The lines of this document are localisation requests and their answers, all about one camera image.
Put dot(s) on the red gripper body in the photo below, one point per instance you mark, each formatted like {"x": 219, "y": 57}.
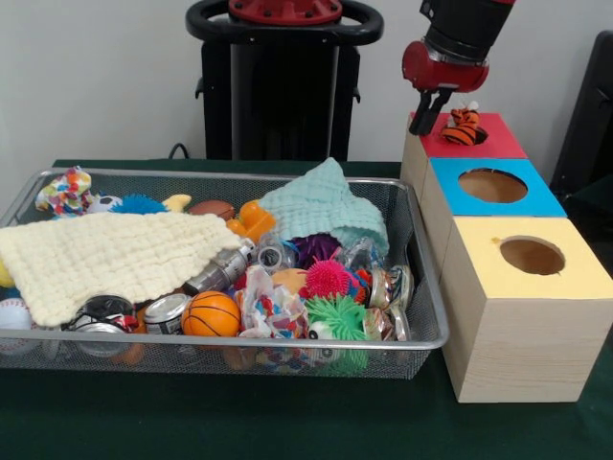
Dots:
{"x": 440, "y": 69}

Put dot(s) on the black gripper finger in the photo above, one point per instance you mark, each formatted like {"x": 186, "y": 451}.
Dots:
{"x": 417, "y": 115}
{"x": 437, "y": 112}

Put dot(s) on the orange tiger plush toy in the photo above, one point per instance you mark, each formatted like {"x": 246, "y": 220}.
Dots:
{"x": 462, "y": 127}

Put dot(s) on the wooden box with three holes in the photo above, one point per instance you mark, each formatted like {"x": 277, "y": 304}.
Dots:
{"x": 522, "y": 335}

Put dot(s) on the light blue waffle cloth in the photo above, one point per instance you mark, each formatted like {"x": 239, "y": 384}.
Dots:
{"x": 321, "y": 201}

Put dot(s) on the black upright panel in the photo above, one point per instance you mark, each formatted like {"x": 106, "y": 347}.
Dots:
{"x": 589, "y": 120}

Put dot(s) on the dark green side table cloth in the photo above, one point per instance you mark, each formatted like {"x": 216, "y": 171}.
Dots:
{"x": 596, "y": 201}

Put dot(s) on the pink spiky rubber ball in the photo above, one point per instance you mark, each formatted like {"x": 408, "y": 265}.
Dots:
{"x": 325, "y": 279}

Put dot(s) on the green spiky rubber ball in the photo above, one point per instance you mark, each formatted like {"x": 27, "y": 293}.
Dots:
{"x": 337, "y": 314}

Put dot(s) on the orange toy basketball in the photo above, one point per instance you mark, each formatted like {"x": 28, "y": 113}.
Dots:
{"x": 211, "y": 314}

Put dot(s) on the blue spiky rubber ball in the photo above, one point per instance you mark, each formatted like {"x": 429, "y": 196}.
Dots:
{"x": 143, "y": 203}

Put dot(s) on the small toy soccer ball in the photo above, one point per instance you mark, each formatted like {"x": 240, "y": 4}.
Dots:
{"x": 106, "y": 203}

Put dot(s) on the cream knitted cloth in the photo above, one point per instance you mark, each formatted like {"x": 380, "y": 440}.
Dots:
{"x": 110, "y": 254}

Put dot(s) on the white cloth with coloured spots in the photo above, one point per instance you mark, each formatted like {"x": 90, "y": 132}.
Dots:
{"x": 64, "y": 191}

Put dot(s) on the white toy baseball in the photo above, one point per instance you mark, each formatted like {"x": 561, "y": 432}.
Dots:
{"x": 15, "y": 314}

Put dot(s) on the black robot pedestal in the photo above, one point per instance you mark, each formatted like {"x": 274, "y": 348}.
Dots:
{"x": 287, "y": 96}

